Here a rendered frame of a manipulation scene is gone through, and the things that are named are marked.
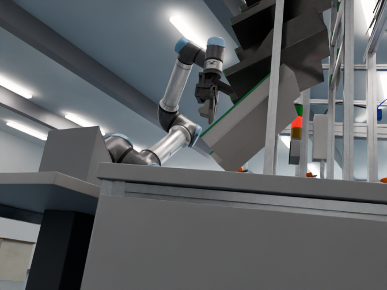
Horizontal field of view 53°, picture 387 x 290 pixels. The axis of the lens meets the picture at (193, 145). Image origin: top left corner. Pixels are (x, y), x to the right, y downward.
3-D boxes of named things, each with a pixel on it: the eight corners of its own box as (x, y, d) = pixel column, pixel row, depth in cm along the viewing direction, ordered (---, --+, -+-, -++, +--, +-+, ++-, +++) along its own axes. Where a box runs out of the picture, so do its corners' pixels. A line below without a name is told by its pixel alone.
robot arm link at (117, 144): (87, 160, 159) (108, 146, 170) (113, 178, 157) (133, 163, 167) (94, 138, 152) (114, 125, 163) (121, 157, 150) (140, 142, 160)
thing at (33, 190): (-100, 183, 121) (-97, 174, 122) (101, 228, 193) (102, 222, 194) (53, 184, 85) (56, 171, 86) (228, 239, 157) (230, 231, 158)
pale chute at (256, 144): (217, 164, 112) (208, 153, 114) (231, 176, 123) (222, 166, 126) (292, 98, 110) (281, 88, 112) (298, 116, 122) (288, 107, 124)
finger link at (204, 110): (197, 123, 148) (200, 101, 151) (212, 123, 147) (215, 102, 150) (196, 120, 145) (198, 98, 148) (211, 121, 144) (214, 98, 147)
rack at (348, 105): (256, 197, 85) (278, -85, 110) (262, 221, 119) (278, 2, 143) (359, 206, 80) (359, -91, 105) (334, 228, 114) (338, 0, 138)
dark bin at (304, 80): (231, 101, 118) (223, 81, 121) (242, 118, 129) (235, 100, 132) (321, 59, 111) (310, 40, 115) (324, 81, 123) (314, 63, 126)
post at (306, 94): (297, 211, 152) (307, -2, 183) (296, 212, 155) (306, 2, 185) (305, 212, 151) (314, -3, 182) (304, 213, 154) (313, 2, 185)
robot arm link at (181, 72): (158, 114, 203) (188, 31, 171) (175, 126, 201) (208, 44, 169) (146, 124, 194) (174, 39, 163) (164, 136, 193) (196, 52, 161)
